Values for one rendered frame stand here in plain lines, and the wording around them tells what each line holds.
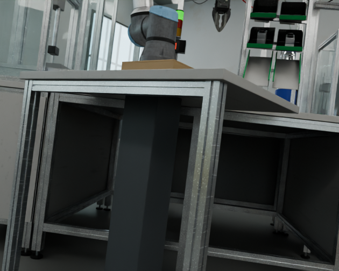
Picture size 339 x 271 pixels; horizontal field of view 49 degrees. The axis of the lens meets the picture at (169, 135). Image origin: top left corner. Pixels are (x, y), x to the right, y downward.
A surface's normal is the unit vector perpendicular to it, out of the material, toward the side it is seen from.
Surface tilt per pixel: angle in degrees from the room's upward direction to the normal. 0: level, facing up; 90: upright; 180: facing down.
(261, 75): 45
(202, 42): 90
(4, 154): 90
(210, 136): 90
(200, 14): 90
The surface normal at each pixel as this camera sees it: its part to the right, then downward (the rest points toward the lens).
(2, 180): -0.09, -0.03
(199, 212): -0.57, -0.08
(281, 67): -0.10, -0.73
